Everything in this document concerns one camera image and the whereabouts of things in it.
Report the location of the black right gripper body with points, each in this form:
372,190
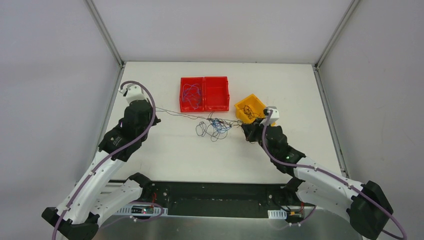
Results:
251,129

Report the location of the left red plastic bin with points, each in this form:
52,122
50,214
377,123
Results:
191,95

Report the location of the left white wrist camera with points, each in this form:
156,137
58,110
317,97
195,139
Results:
132,92

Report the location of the left white cable duct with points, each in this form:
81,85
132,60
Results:
140,210

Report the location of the right red plastic bin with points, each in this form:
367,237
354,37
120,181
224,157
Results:
216,94

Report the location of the red plastic bin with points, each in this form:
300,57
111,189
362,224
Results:
191,95
216,94

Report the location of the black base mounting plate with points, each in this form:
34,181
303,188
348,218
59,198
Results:
227,200

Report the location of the aluminium frame rail left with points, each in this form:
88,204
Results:
91,66

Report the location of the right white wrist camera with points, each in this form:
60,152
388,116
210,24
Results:
271,115

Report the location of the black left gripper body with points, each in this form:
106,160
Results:
145,112

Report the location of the right white cable duct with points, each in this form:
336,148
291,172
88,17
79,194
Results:
277,214

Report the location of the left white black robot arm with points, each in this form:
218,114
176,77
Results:
99,172

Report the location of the white cable duct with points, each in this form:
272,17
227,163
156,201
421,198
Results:
277,214
140,210

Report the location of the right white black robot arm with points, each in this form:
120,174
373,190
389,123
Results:
363,205

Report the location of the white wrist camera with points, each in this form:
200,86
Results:
132,92
271,115

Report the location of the yellow plastic bin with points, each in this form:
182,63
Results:
248,110

